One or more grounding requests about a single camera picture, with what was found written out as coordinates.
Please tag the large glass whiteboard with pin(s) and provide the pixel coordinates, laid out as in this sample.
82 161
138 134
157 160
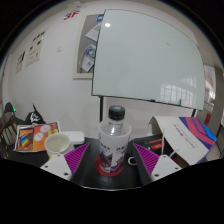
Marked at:
146 56

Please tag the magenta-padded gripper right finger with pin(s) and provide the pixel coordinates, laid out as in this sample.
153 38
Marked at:
148 158

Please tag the large white wall poster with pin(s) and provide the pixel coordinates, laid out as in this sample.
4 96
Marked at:
35 50

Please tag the colourful printed flat box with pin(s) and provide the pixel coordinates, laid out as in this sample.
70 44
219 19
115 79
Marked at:
33 138

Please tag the clear black-capped drink bottle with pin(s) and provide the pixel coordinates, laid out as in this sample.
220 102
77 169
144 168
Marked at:
111 146

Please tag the grey notice board with papers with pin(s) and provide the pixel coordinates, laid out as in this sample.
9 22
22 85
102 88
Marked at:
80 50

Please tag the blue and white cardboard box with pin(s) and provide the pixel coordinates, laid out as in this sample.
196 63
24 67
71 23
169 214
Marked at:
186 140

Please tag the flat round red coaster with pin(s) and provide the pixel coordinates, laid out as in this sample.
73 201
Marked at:
97 166

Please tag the black and red device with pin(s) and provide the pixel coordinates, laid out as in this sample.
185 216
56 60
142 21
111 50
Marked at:
155 145

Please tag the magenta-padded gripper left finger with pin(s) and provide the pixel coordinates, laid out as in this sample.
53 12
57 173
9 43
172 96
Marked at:
76 158

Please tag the black bag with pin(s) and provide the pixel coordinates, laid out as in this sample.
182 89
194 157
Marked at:
33 117

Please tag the white flat box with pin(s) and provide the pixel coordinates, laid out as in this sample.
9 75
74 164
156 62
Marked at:
77 136

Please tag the small white wall poster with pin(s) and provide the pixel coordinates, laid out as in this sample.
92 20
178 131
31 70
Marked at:
20 61

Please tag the wooden chair with dark seat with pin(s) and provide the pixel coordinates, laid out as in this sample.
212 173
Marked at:
6 128

